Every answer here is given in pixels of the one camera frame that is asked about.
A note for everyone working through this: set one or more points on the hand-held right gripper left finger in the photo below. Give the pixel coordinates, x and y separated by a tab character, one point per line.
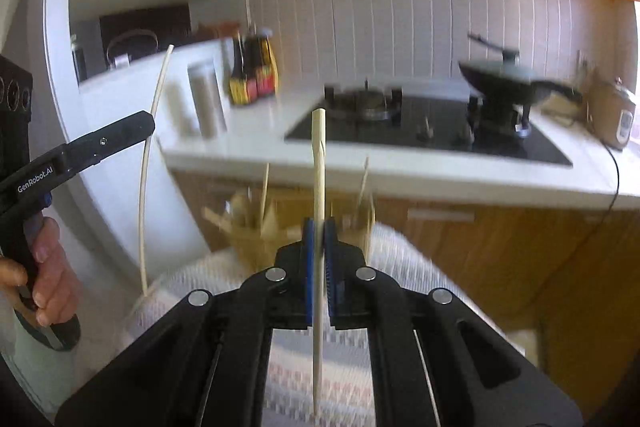
308	272

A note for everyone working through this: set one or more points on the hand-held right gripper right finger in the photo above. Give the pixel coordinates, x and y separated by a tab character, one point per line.
331	272

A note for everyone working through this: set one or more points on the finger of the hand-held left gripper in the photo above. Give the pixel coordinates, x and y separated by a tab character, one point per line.
110	139

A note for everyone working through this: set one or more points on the beige plastic utensil basket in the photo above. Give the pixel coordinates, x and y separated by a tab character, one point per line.
255	242

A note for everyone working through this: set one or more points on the person's left hand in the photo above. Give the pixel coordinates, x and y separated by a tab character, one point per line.
52	282

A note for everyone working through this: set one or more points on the wooden spatula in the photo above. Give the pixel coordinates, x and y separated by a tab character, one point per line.
280	219

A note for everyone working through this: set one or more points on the steel thermos flask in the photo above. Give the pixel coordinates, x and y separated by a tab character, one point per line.
207	102

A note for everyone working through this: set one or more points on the striped woven mat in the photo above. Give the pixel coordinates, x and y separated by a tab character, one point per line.
300	382

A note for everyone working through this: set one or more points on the slim dark sauce bottle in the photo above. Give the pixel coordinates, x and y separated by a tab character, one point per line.
239	77

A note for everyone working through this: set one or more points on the wicker basket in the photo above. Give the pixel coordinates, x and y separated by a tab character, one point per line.
217	32

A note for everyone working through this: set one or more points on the green cup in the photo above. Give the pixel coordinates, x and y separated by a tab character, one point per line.
55	337

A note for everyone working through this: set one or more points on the large dark sauce bottle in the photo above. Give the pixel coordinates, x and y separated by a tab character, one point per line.
262	67

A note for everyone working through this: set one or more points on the grey stove knob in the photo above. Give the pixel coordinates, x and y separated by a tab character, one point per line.
425	131
466	137

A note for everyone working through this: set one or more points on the black gas stove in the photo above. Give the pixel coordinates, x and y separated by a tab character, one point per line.
500	142

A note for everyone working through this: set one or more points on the wooden kitchen cabinet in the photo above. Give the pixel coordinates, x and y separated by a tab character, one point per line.
550	267

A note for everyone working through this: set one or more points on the black wok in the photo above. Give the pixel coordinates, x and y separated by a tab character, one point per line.
505	89

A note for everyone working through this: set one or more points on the black wok lid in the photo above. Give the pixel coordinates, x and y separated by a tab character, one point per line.
500	64

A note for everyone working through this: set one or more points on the beige rice cooker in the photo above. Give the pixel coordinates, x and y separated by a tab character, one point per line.
612	112

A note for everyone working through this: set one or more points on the wall socket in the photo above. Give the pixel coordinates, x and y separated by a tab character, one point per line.
584	62

